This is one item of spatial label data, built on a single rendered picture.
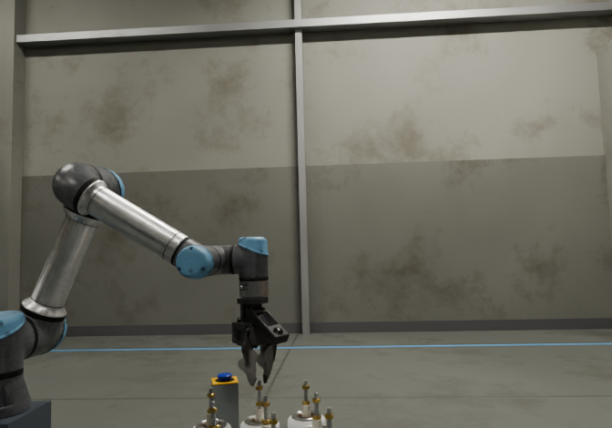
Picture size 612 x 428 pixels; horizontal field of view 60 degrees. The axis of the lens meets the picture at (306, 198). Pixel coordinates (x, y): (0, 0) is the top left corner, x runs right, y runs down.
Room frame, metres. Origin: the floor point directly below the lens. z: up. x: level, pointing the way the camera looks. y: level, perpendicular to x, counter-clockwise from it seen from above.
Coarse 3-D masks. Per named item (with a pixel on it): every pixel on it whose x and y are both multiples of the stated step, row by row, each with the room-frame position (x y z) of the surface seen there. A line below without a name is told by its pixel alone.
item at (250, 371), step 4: (252, 352) 1.32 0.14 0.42; (256, 352) 1.33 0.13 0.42; (252, 356) 1.32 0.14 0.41; (256, 356) 1.33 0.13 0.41; (240, 360) 1.35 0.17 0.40; (244, 360) 1.34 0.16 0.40; (252, 360) 1.32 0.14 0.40; (256, 360) 1.33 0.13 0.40; (240, 364) 1.35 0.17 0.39; (244, 364) 1.34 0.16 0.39; (252, 364) 1.32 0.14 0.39; (240, 368) 1.35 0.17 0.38; (244, 368) 1.34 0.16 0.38; (248, 368) 1.31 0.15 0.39; (252, 368) 1.32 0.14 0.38; (256, 368) 1.33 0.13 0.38; (248, 372) 1.32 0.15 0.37; (252, 372) 1.32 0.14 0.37; (248, 376) 1.32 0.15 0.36; (252, 376) 1.32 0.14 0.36; (248, 380) 1.33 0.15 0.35; (252, 380) 1.33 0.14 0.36; (252, 384) 1.33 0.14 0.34
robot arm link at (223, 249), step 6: (216, 246) 1.34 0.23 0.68; (222, 246) 1.36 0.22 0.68; (228, 246) 1.35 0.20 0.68; (222, 252) 1.32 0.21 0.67; (228, 252) 1.33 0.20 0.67; (222, 258) 1.31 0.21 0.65; (228, 258) 1.33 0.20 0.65; (222, 264) 1.31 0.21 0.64; (228, 264) 1.33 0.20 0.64; (222, 270) 1.34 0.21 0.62; (228, 270) 1.34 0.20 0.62
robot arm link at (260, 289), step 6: (240, 282) 1.34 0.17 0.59; (246, 282) 1.32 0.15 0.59; (252, 282) 1.32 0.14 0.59; (258, 282) 1.32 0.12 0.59; (264, 282) 1.33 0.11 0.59; (240, 288) 1.33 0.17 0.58; (246, 288) 1.33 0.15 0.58; (252, 288) 1.32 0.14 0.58; (258, 288) 1.32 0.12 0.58; (264, 288) 1.33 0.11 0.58; (240, 294) 1.34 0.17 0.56; (246, 294) 1.33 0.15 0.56; (252, 294) 1.32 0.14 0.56; (258, 294) 1.32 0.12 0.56; (264, 294) 1.33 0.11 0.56
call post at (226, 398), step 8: (224, 384) 1.47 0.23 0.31; (232, 384) 1.47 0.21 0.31; (216, 392) 1.46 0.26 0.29; (224, 392) 1.47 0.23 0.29; (232, 392) 1.47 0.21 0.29; (216, 400) 1.46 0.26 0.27; (224, 400) 1.47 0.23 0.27; (232, 400) 1.47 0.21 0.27; (224, 408) 1.47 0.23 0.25; (232, 408) 1.47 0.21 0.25; (216, 416) 1.46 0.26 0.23; (224, 416) 1.47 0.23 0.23; (232, 416) 1.47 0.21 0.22; (232, 424) 1.47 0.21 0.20
